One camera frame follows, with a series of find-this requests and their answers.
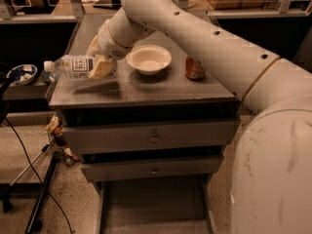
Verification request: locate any black monitor stand base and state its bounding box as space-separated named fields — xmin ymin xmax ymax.
xmin=93 ymin=0 xmax=121 ymax=10

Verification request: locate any clear plastic bottle white label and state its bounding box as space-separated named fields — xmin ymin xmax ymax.
xmin=43 ymin=54 xmax=118 ymax=80

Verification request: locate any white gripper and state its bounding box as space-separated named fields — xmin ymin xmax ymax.
xmin=86 ymin=19 xmax=133 ymax=79

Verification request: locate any grey open bottom drawer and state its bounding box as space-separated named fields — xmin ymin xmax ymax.
xmin=96 ymin=175 xmax=217 ymax=234

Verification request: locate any white bowl with items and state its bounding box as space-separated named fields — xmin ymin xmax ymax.
xmin=7 ymin=64 xmax=38 ymax=85

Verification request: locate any white paper bowl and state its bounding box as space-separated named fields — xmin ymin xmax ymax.
xmin=126 ymin=45 xmax=172 ymax=75

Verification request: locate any orange soda can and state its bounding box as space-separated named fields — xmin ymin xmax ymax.
xmin=185 ymin=56 xmax=206 ymax=81

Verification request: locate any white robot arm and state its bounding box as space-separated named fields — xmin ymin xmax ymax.
xmin=88 ymin=0 xmax=312 ymax=234

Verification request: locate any black tripod stand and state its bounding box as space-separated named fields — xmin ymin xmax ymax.
xmin=0 ymin=75 xmax=57 ymax=234

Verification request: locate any grey middle drawer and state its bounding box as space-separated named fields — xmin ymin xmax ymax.
xmin=81 ymin=155 xmax=222 ymax=182

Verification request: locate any black floor cable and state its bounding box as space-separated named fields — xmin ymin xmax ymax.
xmin=4 ymin=117 xmax=76 ymax=234

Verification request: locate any dark glass bowl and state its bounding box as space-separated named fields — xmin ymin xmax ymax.
xmin=40 ymin=70 xmax=61 ymax=84

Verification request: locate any grey top drawer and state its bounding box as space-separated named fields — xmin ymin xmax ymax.
xmin=62 ymin=118 xmax=240 ymax=155

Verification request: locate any small clutter pile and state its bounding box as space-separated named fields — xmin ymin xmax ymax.
xmin=44 ymin=114 xmax=78 ymax=166

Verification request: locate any grey drawer cabinet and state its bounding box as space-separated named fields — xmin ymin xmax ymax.
xmin=45 ymin=11 xmax=255 ymax=234

